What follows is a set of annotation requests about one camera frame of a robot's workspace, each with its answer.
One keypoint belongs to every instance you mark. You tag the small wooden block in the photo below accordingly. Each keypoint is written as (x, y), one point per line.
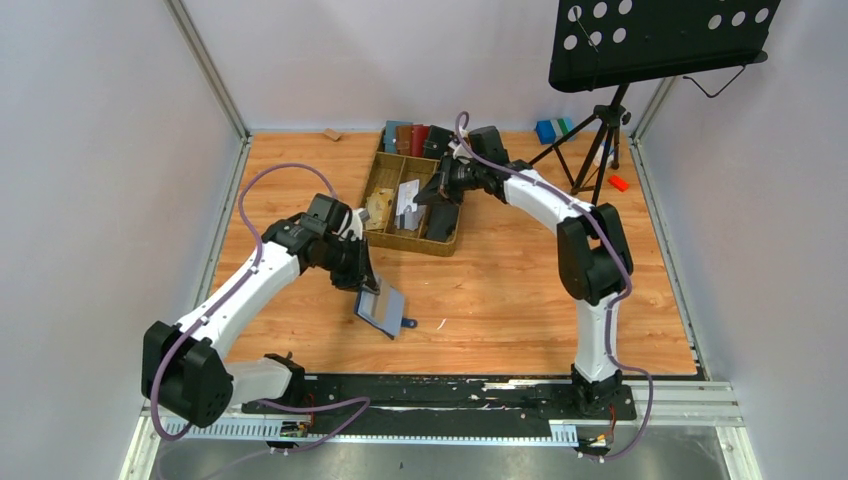
(333, 135)

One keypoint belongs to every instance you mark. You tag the white cards pile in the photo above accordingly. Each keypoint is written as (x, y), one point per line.
(409, 216)

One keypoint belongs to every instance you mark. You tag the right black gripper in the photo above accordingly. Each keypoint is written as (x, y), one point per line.
(448, 183)

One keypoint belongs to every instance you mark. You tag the black music stand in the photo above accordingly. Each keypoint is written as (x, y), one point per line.
(600, 44)

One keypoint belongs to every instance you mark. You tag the black card holder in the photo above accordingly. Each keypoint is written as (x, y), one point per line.
(436, 142)

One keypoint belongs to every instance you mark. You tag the dark blue card holder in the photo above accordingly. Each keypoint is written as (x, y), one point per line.
(385, 311)

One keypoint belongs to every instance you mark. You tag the white slotted cable duct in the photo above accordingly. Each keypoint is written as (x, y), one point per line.
(452, 427)

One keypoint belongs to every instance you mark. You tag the white ID card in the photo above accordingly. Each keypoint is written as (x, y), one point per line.
(407, 190)

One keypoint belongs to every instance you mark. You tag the teal card holder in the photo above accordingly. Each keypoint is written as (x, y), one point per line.
(389, 135)

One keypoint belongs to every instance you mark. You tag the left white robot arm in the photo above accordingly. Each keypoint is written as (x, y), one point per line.
(184, 370)

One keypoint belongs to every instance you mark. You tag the red block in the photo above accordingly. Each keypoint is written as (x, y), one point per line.
(619, 183)

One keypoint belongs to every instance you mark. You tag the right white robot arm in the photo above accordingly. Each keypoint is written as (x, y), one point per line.
(594, 261)

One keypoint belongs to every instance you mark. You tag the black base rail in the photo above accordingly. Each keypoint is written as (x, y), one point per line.
(551, 397)

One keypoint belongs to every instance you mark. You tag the blue green block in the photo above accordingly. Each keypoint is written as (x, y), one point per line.
(551, 131)

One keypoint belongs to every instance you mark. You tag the brown card holder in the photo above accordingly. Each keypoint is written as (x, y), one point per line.
(403, 139)

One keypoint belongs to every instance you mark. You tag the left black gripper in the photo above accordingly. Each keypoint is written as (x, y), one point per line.
(357, 276)

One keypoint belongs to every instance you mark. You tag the woven wicker tray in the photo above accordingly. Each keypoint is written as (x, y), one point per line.
(389, 170)

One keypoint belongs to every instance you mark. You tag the red card holder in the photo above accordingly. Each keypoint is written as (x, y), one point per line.
(419, 136)

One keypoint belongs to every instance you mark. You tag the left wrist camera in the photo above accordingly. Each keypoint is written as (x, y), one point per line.
(353, 225)

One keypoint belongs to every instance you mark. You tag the black cards pile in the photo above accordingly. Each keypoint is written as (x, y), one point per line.
(442, 222)

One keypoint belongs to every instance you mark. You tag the gold cards pile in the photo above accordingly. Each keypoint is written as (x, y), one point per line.
(380, 208)

